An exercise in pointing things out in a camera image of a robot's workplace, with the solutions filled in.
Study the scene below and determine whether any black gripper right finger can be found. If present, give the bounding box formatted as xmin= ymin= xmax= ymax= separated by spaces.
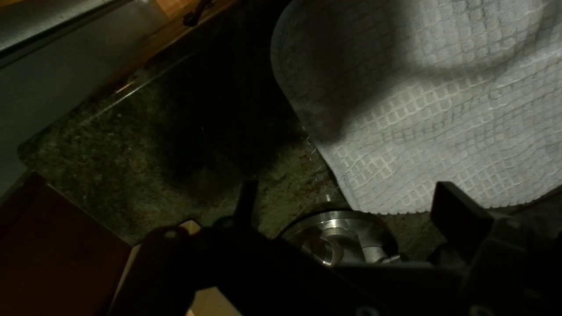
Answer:
xmin=428 ymin=179 xmax=562 ymax=316

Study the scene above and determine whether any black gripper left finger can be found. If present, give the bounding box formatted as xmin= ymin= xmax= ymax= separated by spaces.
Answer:
xmin=110 ymin=216 xmax=383 ymax=316

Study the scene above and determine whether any metal spice jar stand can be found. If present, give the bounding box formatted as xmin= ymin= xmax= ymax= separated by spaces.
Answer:
xmin=279 ymin=209 xmax=409 ymax=271

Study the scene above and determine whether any grey waffle weave towel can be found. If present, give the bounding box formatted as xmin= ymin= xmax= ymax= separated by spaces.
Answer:
xmin=268 ymin=0 xmax=562 ymax=216

